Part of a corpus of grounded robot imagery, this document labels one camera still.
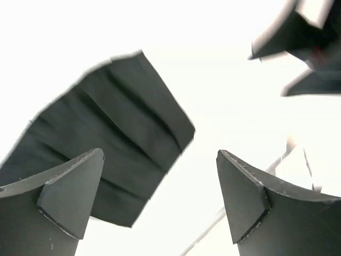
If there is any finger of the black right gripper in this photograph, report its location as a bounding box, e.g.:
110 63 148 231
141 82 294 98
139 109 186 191
248 11 325 60
281 70 340 97

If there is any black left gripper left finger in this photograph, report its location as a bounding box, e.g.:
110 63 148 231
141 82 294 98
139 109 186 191
1 148 104 256

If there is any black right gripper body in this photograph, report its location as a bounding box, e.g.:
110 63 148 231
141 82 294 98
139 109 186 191
293 1 340 68

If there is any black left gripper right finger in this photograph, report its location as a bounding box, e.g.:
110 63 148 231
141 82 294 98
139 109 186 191
216 150 340 256

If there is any black skirt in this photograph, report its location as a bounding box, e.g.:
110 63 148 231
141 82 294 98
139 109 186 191
1 51 195 227

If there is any aluminium front rail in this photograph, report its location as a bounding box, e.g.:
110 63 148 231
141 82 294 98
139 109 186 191
180 135 298 256

